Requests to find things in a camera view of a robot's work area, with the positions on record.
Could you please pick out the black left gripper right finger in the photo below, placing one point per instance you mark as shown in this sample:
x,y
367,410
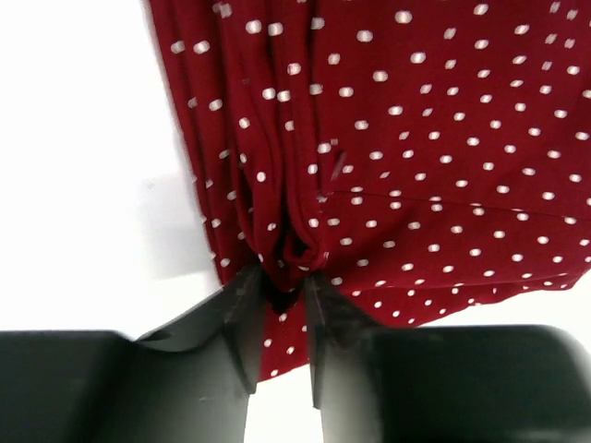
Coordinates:
x,y
372,383

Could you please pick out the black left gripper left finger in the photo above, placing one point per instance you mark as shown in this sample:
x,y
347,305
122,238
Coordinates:
x,y
187,381

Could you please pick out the red polka dot skirt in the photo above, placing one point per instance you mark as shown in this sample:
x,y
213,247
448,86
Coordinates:
x,y
424,156

